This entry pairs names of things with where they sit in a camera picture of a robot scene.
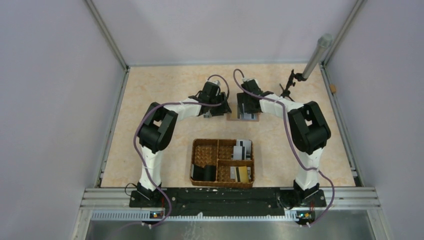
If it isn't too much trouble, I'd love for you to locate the grey metal pole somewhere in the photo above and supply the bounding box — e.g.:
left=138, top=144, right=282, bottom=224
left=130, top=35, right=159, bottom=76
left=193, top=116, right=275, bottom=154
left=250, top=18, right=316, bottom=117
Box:
left=301, top=33, right=334, bottom=81

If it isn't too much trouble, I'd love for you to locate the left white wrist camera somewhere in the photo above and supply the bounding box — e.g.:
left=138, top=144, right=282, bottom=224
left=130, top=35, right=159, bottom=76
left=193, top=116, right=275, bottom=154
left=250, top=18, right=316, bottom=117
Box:
left=208, top=80, right=221, bottom=88

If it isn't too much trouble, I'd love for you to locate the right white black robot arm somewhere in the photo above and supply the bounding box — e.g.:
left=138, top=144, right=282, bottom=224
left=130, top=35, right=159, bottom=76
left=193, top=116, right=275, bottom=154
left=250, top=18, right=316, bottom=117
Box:
left=237, top=78, right=331, bottom=206

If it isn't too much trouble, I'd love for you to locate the grey card in basket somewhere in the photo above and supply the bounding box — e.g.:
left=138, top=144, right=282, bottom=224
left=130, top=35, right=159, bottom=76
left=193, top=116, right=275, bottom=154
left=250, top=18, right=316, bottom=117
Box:
left=232, top=145, right=247, bottom=161

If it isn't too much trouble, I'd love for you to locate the black box in basket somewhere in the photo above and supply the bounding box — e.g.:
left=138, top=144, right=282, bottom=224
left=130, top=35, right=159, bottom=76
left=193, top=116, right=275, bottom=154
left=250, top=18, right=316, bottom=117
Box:
left=190, top=164, right=217, bottom=182

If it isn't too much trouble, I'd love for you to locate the brown woven divided basket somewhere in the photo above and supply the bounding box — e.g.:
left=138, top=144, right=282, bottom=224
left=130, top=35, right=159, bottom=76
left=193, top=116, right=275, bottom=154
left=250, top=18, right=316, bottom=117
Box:
left=189, top=138, right=255, bottom=189

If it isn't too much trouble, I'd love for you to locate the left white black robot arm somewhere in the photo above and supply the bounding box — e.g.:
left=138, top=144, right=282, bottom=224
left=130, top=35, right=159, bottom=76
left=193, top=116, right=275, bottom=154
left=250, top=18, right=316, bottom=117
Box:
left=129, top=80, right=230, bottom=208

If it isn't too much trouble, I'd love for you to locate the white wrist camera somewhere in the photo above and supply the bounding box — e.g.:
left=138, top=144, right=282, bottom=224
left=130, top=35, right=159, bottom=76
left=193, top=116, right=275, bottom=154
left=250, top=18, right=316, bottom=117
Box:
left=208, top=80, right=221, bottom=88
left=242, top=77, right=258, bottom=85

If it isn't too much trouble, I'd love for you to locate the small brown wall object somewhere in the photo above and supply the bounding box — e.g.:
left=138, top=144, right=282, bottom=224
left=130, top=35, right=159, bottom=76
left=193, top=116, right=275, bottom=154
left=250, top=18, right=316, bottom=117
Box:
left=329, top=84, right=337, bottom=94

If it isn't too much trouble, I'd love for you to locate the silver striped card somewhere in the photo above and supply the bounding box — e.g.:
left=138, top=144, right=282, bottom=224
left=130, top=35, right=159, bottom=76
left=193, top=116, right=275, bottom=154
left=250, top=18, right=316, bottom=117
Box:
left=237, top=105, right=258, bottom=121

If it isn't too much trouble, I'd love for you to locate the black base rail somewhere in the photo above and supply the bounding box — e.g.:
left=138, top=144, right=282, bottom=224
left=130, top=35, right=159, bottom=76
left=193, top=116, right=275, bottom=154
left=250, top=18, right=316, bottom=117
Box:
left=129, top=187, right=327, bottom=217

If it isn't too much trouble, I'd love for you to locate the brown leather card holder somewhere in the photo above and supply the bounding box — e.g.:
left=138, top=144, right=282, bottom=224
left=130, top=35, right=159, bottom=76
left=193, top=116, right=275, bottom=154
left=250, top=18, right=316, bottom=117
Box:
left=226, top=102, right=259, bottom=122

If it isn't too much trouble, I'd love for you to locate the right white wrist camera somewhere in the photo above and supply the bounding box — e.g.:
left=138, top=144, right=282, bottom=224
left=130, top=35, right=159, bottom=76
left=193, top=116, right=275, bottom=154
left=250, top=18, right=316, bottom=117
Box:
left=242, top=77, right=258, bottom=85

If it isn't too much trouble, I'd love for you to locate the black mini tripod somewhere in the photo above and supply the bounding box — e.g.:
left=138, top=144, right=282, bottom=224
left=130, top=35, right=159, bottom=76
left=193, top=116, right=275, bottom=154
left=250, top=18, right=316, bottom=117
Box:
left=279, top=69, right=307, bottom=102

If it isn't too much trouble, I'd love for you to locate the grey toy brick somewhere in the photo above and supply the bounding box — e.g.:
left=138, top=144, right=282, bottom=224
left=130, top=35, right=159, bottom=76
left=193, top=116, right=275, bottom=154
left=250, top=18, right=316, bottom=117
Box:
left=203, top=111, right=212, bottom=119

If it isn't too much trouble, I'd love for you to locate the grey striped card beside gold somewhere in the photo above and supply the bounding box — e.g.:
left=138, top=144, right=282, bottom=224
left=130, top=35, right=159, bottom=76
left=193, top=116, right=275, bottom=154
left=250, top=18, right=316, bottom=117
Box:
left=230, top=166, right=237, bottom=182

